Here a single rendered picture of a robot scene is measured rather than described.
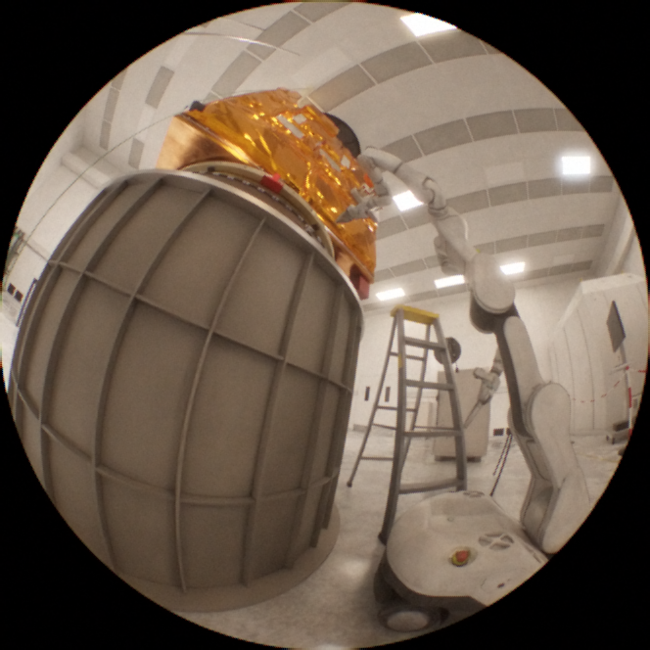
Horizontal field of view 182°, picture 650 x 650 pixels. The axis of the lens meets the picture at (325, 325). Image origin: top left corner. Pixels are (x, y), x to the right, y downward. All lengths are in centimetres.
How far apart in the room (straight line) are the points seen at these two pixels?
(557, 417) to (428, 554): 46
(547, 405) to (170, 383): 89
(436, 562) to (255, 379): 61
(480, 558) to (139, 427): 73
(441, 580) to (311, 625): 38
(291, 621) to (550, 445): 82
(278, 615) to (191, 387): 70
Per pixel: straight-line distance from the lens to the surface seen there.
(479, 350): 789
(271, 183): 119
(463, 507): 90
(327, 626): 79
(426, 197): 92
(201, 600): 77
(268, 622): 77
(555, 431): 69
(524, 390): 70
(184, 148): 150
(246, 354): 48
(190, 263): 52
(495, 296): 72
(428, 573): 57
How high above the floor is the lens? 68
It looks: 24 degrees up
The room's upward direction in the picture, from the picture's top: 11 degrees clockwise
